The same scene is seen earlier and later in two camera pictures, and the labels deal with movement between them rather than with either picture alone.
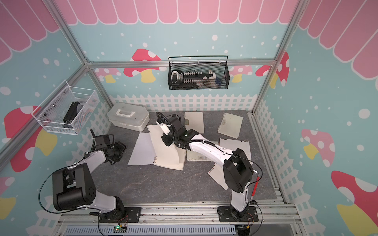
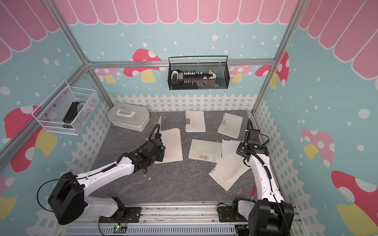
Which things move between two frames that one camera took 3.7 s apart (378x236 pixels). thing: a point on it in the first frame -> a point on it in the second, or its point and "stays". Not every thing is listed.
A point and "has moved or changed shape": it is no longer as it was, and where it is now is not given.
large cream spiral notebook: (194, 120) stays
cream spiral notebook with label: (231, 125) stays
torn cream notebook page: (173, 157) has moved or changed shape
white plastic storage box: (128, 116) stays
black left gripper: (122, 147) -> (161, 155)
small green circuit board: (119, 229) stays
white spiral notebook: (231, 145) stays
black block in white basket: (71, 114) stays
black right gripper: (166, 142) -> (240, 148)
